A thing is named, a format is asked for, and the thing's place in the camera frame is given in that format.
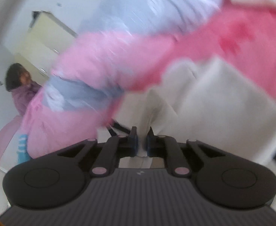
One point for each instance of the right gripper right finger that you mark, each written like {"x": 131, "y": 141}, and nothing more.
{"x": 167, "y": 148}

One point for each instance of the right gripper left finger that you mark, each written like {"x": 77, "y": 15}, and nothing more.
{"x": 122, "y": 143}

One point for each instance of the beige zip hoodie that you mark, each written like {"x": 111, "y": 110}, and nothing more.
{"x": 211, "y": 102}

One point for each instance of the blue pillow with stripes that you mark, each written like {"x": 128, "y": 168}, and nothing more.
{"x": 23, "y": 155}

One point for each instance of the pink white headboard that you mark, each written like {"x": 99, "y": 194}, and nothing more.
{"x": 8, "y": 132}

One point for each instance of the pink grey floral duvet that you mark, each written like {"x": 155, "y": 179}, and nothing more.
{"x": 123, "y": 42}

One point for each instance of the woman in purple jacket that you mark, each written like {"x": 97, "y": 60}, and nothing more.
{"x": 19, "y": 83}

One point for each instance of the cream wardrobe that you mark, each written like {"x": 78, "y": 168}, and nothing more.
{"x": 46, "y": 38}

